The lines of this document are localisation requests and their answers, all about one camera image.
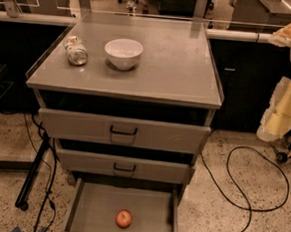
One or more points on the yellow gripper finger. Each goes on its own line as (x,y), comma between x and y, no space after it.
(276,120)
(282,37)

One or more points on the red apple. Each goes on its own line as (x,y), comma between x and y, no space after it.
(124,219)

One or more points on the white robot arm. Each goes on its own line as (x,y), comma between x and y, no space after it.
(276,120)

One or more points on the grey drawer cabinet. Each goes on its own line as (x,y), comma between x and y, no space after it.
(175,81)

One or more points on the top grey drawer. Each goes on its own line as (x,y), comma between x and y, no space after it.
(147,134)

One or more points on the middle grey drawer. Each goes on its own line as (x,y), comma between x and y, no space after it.
(126,161)

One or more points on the bottom grey open drawer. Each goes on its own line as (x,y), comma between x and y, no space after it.
(107,207)

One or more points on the clear water bottle background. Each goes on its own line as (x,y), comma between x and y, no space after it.
(131,6)

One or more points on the white ceramic bowl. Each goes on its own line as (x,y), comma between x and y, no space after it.
(124,53)

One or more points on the black metal stand leg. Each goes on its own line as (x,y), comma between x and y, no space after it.
(22,199)

